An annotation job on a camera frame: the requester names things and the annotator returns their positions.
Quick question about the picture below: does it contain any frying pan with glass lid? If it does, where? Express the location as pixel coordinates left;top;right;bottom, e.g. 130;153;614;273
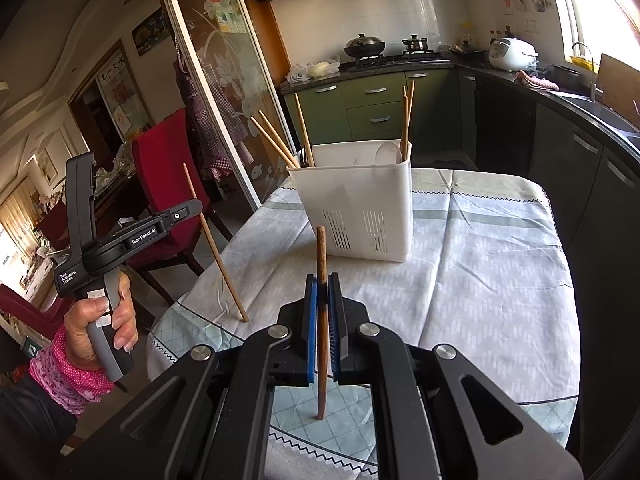
448;40;489;57

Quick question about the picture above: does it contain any black counter pot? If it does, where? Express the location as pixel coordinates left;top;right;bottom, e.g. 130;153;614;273
550;63;583;89

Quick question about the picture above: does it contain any black wok with lid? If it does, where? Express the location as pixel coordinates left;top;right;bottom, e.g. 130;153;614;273
343;33;388;59

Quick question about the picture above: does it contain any dark lower cabinet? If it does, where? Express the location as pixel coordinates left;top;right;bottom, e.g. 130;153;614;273
457;70;640;461

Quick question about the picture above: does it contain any gas stove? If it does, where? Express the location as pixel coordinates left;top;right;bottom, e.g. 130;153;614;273
345;52;451;69

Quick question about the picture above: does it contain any pink cloth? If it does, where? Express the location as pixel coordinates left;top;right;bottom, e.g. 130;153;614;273
514;69;560;92

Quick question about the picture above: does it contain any white rice cooker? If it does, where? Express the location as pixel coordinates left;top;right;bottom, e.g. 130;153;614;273
488;36;540;72

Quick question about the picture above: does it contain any red covered chair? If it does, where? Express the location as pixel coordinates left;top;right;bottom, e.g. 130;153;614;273
127;108;234;302

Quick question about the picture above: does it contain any wall calendar poster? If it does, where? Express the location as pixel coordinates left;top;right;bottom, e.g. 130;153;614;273
94;49;154;134

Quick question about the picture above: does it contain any patterned glass sliding door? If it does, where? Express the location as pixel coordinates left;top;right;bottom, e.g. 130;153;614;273
152;0;294;212

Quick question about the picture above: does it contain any person's left forearm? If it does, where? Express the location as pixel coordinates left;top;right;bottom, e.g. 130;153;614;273
27;324;116;417

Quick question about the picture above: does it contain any kitchen window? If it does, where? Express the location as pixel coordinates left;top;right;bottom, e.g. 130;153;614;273
545;0;640;63

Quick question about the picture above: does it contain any white plastic utensil holder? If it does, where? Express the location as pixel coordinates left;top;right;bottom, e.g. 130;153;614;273
286;140;414;264

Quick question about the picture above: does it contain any curved metal faucet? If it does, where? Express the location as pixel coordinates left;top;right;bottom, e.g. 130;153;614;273
571;42;599;103

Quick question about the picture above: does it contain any white plastic bag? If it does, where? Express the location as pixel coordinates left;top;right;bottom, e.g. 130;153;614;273
305;57;341;79

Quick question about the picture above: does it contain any person's left hand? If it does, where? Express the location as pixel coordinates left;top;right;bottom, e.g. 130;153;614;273
62;274;139;372

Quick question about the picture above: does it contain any white plastic spoon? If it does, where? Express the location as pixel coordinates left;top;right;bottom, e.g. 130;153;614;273
375;141;404;166

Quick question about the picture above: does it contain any green kitchen cabinet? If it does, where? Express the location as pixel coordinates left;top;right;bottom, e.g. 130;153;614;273
279;67;477;173

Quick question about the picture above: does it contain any dark brown chopstick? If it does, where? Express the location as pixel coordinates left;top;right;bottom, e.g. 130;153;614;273
315;225;329;420

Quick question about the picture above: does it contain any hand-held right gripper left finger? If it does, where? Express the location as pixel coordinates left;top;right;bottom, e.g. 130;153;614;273
60;274;319;480

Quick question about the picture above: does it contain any small black pot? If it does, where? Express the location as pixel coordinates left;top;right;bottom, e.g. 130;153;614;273
402;34;435;55

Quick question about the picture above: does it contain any checked hanging apron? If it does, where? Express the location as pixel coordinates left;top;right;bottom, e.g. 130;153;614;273
174;35;252;182

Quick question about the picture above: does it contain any dark framed wall picture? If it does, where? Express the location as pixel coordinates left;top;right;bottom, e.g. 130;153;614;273
131;22;174;56

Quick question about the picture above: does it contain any brown cutting board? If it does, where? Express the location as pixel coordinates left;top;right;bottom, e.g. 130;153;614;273
597;53;640;122

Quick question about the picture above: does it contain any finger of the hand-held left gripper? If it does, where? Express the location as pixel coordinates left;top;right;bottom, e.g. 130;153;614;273
151;198;205;236

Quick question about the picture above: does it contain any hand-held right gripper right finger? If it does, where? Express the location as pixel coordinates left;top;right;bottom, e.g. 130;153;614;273
327;272;586;480

